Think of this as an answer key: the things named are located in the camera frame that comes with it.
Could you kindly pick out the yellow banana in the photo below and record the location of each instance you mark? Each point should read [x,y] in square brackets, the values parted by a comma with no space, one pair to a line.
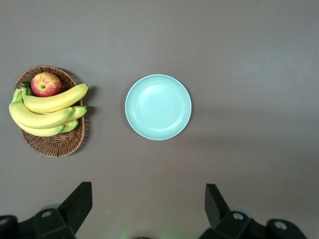
[37,119]
[71,125]
[54,100]
[40,131]

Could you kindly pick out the red yellow apple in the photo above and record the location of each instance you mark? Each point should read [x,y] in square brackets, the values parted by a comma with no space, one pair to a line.
[46,84]

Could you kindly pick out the light green round plate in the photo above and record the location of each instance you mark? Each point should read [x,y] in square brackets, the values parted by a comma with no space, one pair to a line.
[158,107]

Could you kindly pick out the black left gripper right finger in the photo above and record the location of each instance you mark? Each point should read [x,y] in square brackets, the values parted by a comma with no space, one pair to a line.
[216,211]

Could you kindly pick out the brown wicker basket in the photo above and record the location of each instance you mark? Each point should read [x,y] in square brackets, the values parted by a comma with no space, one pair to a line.
[57,147]

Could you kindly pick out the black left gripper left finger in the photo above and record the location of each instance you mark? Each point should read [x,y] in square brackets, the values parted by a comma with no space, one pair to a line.
[74,206]

